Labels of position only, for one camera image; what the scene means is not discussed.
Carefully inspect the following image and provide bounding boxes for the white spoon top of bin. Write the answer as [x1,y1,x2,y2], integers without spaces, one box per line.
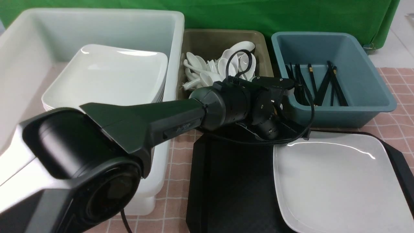
[223,41,256,57]

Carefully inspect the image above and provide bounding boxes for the black plastic serving tray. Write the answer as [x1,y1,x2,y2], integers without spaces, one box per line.
[186,128,414,233]

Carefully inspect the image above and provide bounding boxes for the pink checkered tablecloth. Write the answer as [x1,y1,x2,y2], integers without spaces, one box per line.
[88,67,414,233]

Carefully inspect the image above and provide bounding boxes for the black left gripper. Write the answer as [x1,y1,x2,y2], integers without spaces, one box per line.
[251,76,311,141]

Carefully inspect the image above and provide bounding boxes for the olive green spoon bin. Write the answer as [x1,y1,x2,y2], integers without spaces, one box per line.
[176,28,275,99]

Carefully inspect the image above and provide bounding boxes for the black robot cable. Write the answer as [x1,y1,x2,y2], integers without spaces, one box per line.
[201,49,316,144]

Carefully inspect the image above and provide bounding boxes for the blue chopstick bin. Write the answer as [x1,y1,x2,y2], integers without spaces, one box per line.
[271,31,397,128]

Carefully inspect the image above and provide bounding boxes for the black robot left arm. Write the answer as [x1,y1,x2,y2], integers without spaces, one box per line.
[0,76,315,233]

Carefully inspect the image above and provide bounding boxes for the large white plastic tub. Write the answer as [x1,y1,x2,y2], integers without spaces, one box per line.
[0,8,185,216]

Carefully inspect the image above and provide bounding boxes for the stack of white square plates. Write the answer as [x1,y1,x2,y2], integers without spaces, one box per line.
[41,44,168,111]

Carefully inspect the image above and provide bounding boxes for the large white square plate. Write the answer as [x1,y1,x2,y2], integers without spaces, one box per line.
[273,131,414,233]

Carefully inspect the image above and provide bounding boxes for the green backdrop cloth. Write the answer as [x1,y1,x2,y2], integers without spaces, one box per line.
[0,0,399,49]

